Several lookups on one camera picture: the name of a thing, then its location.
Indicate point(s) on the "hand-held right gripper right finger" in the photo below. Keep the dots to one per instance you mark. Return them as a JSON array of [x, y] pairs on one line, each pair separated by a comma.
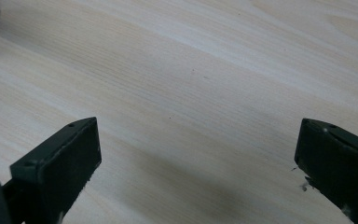
[[338, 161]]

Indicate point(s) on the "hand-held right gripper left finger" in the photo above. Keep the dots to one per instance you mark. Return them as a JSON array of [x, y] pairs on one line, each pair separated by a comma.
[[56, 168]]

